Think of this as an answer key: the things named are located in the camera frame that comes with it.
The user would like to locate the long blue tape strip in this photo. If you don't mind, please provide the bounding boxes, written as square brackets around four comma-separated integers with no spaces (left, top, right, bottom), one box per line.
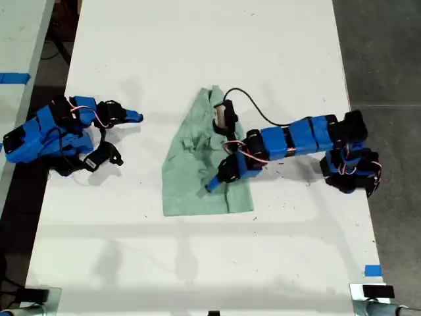
[0,72,32,85]

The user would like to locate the pale green T-shirt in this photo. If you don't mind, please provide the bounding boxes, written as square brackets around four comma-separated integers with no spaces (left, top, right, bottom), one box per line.
[162,84,255,217]

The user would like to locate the red white servo wire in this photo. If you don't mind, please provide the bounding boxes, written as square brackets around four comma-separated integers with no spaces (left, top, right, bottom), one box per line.
[67,95,111,130]

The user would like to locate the pale side table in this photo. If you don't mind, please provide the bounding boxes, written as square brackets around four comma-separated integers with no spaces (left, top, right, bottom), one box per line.
[0,0,55,213]

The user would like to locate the long black camera cable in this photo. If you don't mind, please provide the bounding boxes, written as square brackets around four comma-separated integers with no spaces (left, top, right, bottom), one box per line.
[223,87,292,128]

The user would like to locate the short blue tape strip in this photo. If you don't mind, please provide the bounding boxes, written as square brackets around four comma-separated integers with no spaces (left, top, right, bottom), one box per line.
[364,264,384,278]

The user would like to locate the small black box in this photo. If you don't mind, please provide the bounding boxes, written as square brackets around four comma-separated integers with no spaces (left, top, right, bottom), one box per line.
[19,288,50,304]
[362,284,395,299]

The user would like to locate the black camera stalk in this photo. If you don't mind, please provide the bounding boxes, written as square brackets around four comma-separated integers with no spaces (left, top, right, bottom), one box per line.
[212,120,238,145]

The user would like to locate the black camera box white label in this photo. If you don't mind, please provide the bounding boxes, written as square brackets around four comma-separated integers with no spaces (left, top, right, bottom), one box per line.
[82,142,124,172]

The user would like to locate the metal table clamp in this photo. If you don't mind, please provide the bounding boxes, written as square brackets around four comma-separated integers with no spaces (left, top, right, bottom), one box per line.
[0,286,62,316]
[349,282,421,316]

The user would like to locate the grey black camera box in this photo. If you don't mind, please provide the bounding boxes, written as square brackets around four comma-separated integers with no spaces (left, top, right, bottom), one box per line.
[213,99,239,132]

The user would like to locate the black floor cables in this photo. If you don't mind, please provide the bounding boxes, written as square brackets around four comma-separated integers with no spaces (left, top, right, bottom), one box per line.
[0,253,27,299]

